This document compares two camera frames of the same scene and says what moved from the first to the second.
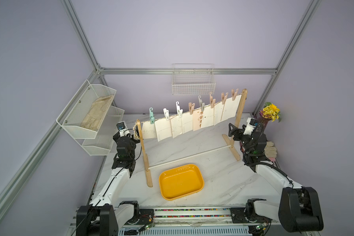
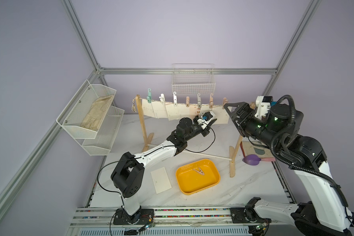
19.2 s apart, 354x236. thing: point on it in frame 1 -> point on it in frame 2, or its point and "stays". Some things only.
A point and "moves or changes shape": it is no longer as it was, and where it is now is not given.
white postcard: x=230 y=107 -> x=161 y=180
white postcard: x=148 y=130 -> x=148 y=109
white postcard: x=163 y=129 -> x=160 y=109
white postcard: x=218 y=112 moves or changes shape
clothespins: x=234 y=94 -> x=200 y=171
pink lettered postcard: x=197 y=119 moves or changes shape
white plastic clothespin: x=166 y=113 -> x=162 y=98
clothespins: x=212 y=101 stays
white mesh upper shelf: x=81 y=117 stays
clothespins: x=223 y=97 moves or changes shape
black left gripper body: x=133 y=141 -> x=196 y=130
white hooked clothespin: x=180 y=111 -> x=175 y=98
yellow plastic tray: x=181 y=182 -> x=197 y=176
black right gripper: x=235 y=130 -> x=245 y=108
